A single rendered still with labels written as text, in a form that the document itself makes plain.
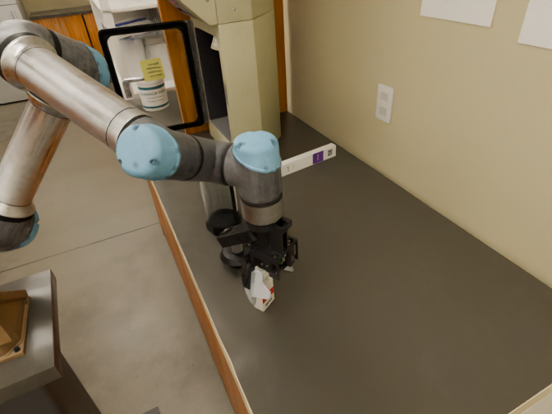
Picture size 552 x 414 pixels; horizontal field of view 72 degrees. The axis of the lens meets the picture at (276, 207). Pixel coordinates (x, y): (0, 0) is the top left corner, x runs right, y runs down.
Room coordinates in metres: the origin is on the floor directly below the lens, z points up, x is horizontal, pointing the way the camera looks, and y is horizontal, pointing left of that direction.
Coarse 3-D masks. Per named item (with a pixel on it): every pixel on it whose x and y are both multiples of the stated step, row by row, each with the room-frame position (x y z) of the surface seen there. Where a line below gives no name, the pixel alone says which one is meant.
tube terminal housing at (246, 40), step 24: (216, 0) 1.22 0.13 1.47; (240, 0) 1.24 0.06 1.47; (264, 0) 1.36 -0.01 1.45; (240, 24) 1.24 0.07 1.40; (264, 24) 1.35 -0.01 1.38; (240, 48) 1.24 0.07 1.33; (264, 48) 1.34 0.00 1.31; (240, 72) 1.23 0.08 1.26; (264, 72) 1.32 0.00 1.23; (240, 96) 1.23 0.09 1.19; (264, 96) 1.31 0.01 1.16; (240, 120) 1.23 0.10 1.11; (264, 120) 1.29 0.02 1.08
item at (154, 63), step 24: (144, 24) 1.45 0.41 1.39; (120, 48) 1.42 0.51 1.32; (144, 48) 1.44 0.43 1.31; (168, 48) 1.47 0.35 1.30; (120, 72) 1.42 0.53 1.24; (144, 72) 1.44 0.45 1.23; (168, 72) 1.46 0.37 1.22; (144, 96) 1.43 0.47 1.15; (168, 96) 1.46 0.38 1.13; (192, 96) 1.48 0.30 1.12; (168, 120) 1.45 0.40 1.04; (192, 120) 1.48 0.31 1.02
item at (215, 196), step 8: (200, 184) 0.84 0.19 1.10; (208, 184) 0.82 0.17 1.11; (216, 184) 0.82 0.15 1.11; (208, 192) 0.82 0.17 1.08; (216, 192) 0.82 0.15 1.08; (224, 192) 0.82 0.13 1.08; (208, 200) 0.83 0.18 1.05; (216, 200) 0.82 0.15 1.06; (224, 200) 0.82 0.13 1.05; (208, 208) 0.83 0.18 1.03; (216, 208) 0.82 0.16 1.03; (224, 208) 0.82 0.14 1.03; (208, 216) 0.83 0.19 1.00; (216, 216) 0.82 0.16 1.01; (224, 216) 0.82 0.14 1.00; (232, 216) 0.83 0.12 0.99; (216, 224) 0.82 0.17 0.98; (224, 224) 0.82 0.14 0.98
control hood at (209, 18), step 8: (176, 0) 1.25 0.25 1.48; (184, 0) 1.18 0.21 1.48; (192, 0) 1.19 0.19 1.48; (200, 0) 1.20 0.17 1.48; (208, 0) 1.20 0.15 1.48; (192, 8) 1.19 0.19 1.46; (200, 8) 1.20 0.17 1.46; (208, 8) 1.20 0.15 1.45; (200, 16) 1.20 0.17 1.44; (208, 16) 1.20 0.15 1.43; (216, 16) 1.22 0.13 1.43; (208, 24) 1.21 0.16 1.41; (216, 24) 1.22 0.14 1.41
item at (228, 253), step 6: (228, 246) 0.73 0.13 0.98; (234, 246) 0.70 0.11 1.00; (240, 246) 0.70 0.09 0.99; (222, 252) 0.71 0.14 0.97; (228, 252) 0.71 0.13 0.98; (234, 252) 0.70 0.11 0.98; (240, 252) 0.70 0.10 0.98; (222, 258) 0.70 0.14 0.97; (228, 258) 0.68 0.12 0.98; (234, 258) 0.68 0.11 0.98; (240, 258) 0.68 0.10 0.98; (228, 264) 0.67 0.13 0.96; (234, 264) 0.67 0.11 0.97; (240, 264) 0.67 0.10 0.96
